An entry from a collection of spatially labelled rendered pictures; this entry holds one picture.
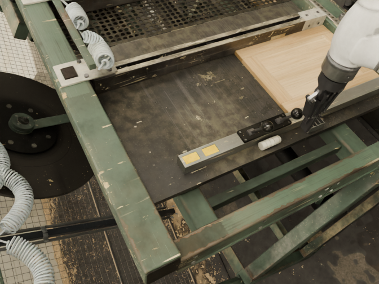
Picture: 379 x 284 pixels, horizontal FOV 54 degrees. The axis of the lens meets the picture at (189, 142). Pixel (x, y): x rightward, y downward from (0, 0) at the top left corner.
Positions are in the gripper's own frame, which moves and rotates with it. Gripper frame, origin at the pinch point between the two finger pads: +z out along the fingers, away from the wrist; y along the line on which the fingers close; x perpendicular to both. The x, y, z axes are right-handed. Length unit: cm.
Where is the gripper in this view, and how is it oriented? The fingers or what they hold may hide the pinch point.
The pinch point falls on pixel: (308, 121)
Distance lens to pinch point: 119.2
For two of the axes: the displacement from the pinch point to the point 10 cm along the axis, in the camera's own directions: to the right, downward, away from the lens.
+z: -1.1, 5.9, 8.0
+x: -4.8, -7.4, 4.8
